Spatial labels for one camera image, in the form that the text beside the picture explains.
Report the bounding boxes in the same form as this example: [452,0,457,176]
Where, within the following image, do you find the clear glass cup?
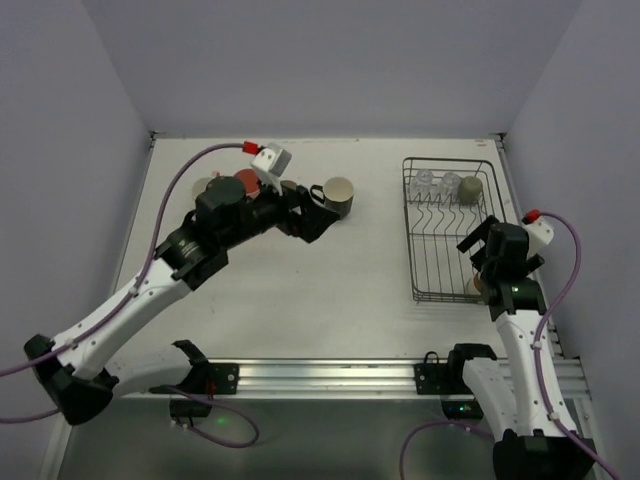
[409,168,434,202]
[438,172,461,200]

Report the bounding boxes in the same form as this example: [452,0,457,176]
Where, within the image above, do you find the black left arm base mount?
[169,340,240,426]

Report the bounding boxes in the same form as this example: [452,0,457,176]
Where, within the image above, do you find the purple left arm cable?
[0,141,261,449]

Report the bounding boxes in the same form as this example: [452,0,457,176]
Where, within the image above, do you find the grey-beige speckled cup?
[457,176,484,205]

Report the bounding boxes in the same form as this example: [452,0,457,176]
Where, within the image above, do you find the glossy pink handled mug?
[191,171,220,199]

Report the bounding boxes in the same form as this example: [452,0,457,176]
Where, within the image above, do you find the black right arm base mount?
[413,343,497,421]

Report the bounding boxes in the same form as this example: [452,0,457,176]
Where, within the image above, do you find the glossy black handled mug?
[309,177,355,220]

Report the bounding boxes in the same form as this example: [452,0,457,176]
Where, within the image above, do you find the aluminium mounting rail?
[114,354,590,400]

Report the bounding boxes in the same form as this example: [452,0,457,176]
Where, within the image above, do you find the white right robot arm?
[450,212,595,479]

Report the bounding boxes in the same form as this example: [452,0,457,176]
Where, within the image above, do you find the matte pink tumbler cup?
[234,168,260,198]

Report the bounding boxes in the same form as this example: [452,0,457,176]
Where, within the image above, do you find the black wire dish rack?
[402,157,510,304]

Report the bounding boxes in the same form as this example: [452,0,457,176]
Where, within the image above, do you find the clear glass cup right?
[438,172,461,200]

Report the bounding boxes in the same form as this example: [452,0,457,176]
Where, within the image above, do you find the clear glass cup left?
[409,168,434,202]

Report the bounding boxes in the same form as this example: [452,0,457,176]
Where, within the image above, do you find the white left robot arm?
[24,176,339,426]

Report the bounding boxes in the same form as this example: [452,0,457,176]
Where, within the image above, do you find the cream cup brown band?
[465,272,483,297]

